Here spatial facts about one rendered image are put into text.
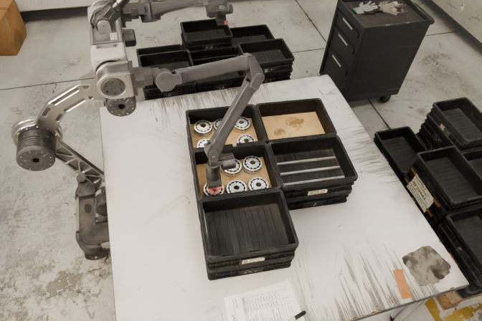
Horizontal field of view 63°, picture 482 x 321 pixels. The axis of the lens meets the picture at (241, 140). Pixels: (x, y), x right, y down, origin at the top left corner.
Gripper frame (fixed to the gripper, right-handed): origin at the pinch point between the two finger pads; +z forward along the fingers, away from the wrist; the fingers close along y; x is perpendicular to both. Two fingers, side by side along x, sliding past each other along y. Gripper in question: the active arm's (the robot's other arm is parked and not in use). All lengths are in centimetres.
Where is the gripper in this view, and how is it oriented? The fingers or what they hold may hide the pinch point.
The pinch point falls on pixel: (213, 187)
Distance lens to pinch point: 193.4
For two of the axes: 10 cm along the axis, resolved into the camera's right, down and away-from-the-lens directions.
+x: -9.8, 1.1, -1.6
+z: -0.5, 6.5, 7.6
